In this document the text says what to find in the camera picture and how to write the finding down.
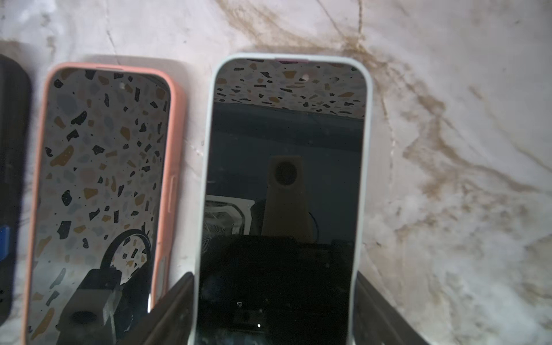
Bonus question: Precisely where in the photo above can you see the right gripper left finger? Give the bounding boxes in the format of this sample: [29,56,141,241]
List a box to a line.
[119,272,194,345]

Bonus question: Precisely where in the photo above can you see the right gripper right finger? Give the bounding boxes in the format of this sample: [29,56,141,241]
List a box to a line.
[352,273,428,345]

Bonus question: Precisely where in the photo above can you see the light blue phone case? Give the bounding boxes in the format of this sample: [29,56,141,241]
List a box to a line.
[188,52,374,345]

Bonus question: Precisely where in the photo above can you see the pink phone case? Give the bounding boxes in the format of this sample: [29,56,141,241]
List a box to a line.
[21,61,187,345]

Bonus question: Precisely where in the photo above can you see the black phone case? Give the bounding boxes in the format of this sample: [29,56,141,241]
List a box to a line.
[1,55,32,323]

